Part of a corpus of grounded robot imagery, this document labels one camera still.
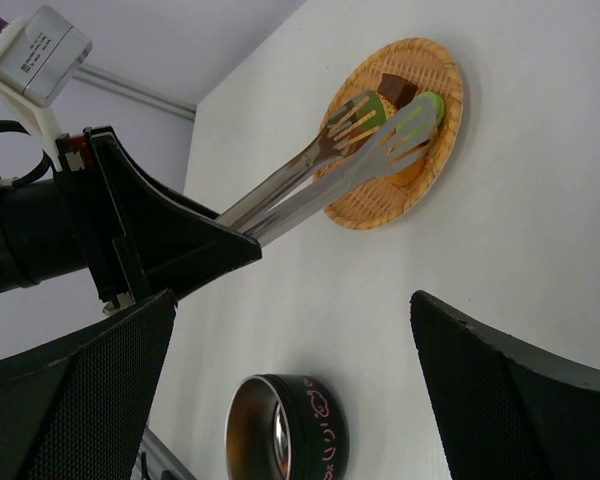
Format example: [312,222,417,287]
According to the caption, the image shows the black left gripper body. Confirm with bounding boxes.
[54,129,150,313]

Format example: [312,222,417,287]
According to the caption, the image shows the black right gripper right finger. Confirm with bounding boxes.
[410,291,600,479]

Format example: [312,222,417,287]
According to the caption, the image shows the round steel lunch box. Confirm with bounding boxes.
[224,374,350,480]

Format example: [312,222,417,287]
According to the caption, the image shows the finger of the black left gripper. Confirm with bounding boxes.
[87,127,261,300]

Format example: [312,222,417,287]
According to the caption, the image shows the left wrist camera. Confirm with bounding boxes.
[0,5,92,157]

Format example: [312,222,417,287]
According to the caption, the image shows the orange round cookie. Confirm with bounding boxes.
[388,154,427,188]

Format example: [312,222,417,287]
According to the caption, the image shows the woven bamboo tray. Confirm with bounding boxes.
[323,38,464,230]

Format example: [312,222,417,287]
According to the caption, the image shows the brown chocolate cube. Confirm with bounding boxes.
[377,73,419,109]

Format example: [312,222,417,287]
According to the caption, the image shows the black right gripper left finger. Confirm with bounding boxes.
[0,290,176,479]

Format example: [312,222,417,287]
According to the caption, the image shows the left aluminium frame post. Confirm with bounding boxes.
[0,24,197,120]

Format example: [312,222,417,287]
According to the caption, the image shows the stainless steel tongs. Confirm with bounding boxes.
[217,108,437,247]

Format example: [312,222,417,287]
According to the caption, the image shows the aluminium mounting rail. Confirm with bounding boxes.
[131,427,195,480]

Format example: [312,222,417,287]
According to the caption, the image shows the green sandwich cookie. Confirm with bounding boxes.
[359,91,447,146]

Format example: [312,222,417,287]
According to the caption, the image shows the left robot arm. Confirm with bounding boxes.
[0,126,262,309]

